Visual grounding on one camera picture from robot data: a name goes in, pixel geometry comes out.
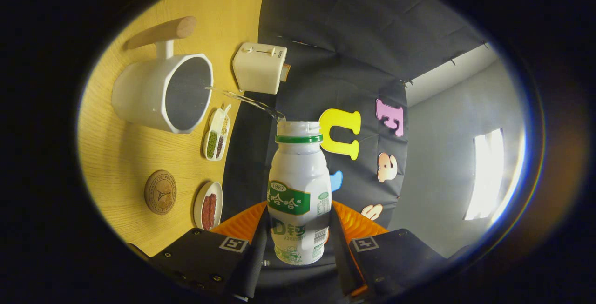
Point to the white juice bottle green label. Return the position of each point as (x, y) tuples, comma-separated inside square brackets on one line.
[(298, 169)]

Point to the cream toaster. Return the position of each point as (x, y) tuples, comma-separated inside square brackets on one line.
[(256, 69)]

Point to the ceiling light panel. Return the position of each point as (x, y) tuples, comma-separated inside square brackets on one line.
[(486, 173)]

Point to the black backdrop cloth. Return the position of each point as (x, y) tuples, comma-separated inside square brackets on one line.
[(326, 38)]

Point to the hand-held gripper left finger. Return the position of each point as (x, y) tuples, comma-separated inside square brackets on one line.
[(253, 262)]

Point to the white round plate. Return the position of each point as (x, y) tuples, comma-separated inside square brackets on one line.
[(199, 206)]

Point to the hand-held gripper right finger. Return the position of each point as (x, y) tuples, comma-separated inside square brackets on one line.
[(342, 262)]

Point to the round cork coaster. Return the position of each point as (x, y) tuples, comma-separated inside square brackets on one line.
[(160, 192)]

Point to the red meat slice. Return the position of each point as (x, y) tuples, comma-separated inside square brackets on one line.
[(213, 208), (206, 213)]

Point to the white divided bean dish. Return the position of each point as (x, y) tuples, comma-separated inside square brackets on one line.
[(216, 131)]

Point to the toast slice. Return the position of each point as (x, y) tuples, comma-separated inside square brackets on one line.
[(286, 72)]

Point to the wooden table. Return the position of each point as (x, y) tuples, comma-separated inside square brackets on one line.
[(139, 155)]

